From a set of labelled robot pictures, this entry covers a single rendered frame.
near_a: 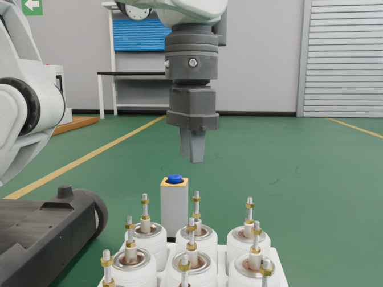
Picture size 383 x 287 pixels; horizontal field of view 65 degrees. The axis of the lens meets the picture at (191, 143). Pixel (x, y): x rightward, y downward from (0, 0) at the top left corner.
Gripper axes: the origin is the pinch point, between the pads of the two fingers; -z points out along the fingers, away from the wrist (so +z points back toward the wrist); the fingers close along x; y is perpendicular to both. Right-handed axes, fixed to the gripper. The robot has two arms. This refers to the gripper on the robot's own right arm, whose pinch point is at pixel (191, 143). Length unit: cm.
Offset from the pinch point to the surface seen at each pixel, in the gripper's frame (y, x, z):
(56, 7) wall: -38, 583, 144
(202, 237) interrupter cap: -6.4, 6.6, -22.9
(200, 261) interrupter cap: -1.7, -0.7, -23.2
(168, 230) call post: -6.9, 25.9, -30.2
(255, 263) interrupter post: -9.1, -7.5, -22.0
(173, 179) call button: -8.8, 26.5, -15.6
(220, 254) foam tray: -12.9, 9.0, -30.3
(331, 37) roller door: -424, 299, 82
